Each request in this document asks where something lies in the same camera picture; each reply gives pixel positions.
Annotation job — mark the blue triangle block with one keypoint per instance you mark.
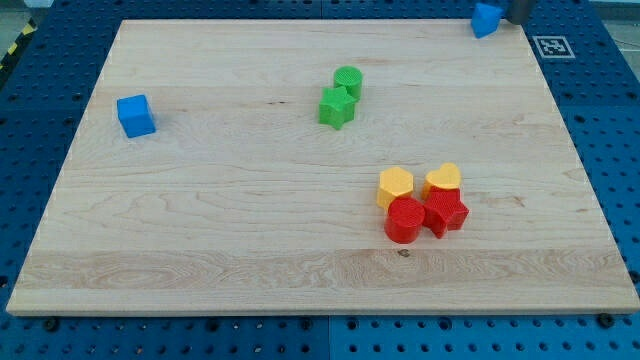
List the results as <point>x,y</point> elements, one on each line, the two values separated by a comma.
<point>485,19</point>

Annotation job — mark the green star block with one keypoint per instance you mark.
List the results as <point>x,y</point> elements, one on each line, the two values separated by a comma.
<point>336,107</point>

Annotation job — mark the yellow hexagon block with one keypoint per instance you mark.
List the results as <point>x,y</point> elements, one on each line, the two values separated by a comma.
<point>393,183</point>

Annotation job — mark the red cylinder block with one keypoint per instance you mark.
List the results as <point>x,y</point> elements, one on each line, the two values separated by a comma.
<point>404,220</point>

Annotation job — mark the light wooden board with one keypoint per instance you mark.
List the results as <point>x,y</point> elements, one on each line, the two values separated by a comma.
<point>242,203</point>

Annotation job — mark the green cylinder block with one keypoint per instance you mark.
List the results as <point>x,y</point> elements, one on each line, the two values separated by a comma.
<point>351,78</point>

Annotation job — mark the red star block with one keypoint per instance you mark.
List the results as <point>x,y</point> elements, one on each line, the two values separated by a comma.
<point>444,211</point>

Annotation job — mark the yellow heart block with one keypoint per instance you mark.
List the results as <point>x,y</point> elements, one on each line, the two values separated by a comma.
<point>446,177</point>

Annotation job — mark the blue cube block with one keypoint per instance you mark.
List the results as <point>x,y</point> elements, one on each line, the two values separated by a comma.
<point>135,116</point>

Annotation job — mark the white fiducial marker tag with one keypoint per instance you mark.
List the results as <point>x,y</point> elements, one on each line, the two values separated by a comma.
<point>553,47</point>

